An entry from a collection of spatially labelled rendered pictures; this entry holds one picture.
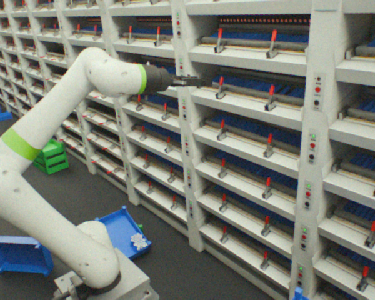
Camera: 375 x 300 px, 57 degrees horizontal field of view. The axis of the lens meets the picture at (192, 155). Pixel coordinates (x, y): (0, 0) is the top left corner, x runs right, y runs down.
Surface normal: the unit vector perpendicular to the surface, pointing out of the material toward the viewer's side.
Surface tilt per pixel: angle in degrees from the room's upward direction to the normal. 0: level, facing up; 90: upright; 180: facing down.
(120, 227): 26
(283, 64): 109
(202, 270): 0
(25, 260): 90
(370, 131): 19
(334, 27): 90
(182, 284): 0
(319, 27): 90
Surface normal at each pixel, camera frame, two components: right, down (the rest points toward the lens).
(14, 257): -0.15, 0.41
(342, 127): -0.30, -0.76
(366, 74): -0.71, 0.58
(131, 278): -0.13, -0.92
